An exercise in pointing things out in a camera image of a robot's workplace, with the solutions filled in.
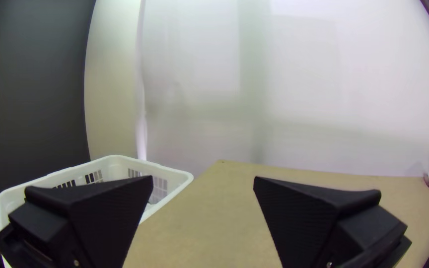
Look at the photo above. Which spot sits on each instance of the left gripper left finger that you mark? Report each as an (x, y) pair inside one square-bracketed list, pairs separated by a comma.
[(99, 216)]

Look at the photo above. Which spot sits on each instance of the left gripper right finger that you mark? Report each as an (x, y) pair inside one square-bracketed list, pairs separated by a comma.
[(304, 219)]

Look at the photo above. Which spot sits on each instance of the white laundry basket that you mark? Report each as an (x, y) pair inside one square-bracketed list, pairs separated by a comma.
[(117, 166)]

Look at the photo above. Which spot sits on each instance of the white pole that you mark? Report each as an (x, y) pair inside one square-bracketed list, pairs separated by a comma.
[(141, 93)]

